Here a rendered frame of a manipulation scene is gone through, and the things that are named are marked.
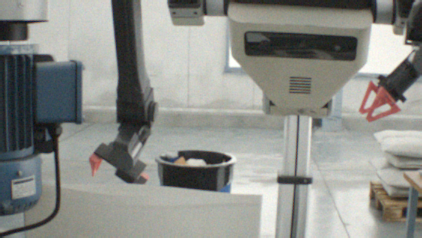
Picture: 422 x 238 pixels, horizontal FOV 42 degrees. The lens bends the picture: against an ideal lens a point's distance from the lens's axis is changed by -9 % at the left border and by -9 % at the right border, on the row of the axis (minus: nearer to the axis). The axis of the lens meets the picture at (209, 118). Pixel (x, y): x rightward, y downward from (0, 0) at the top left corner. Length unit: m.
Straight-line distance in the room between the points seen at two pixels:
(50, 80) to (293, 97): 0.94
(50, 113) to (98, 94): 8.65
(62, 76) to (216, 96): 8.37
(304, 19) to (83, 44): 8.16
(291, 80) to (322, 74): 0.09
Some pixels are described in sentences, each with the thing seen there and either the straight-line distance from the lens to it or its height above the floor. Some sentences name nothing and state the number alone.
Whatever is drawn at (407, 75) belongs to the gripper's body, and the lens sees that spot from 1.30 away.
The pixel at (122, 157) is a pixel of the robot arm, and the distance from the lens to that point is 1.23.
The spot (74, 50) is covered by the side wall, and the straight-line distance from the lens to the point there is 9.57.
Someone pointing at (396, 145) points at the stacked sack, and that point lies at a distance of 4.47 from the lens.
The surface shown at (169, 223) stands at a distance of 1.11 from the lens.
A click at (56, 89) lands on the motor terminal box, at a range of 0.83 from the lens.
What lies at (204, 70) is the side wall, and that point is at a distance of 9.16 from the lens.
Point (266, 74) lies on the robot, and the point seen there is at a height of 1.25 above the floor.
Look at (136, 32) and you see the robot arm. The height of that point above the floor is 1.35.
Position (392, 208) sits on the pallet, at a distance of 4.53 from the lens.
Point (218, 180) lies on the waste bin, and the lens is 3.33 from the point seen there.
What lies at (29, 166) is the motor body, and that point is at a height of 1.16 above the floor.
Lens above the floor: 1.34
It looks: 8 degrees down
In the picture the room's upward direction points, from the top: 1 degrees clockwise
